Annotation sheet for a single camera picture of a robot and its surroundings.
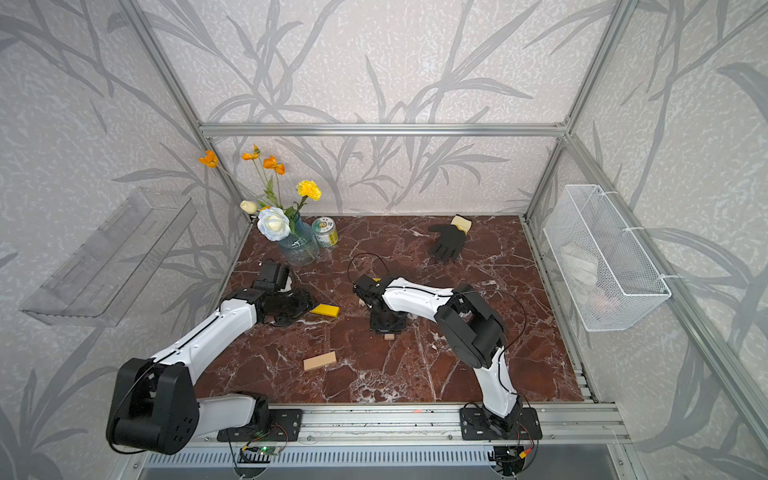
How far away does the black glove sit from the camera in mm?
1098

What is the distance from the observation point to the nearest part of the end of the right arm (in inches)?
26.6

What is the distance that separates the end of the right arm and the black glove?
36 cm
